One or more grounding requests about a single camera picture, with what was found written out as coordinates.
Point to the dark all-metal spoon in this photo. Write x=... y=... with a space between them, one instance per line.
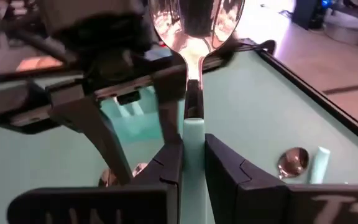
x=293 y=161
x=107 y=179

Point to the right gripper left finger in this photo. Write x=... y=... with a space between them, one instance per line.
x=154 y=174

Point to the black device with blue light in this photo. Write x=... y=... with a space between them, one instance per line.
x=303 y=12

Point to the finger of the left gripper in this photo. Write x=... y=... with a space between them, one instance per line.
x=95 y=133
x=169 y=109

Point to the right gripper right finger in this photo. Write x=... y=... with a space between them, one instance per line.
x=228 y=174

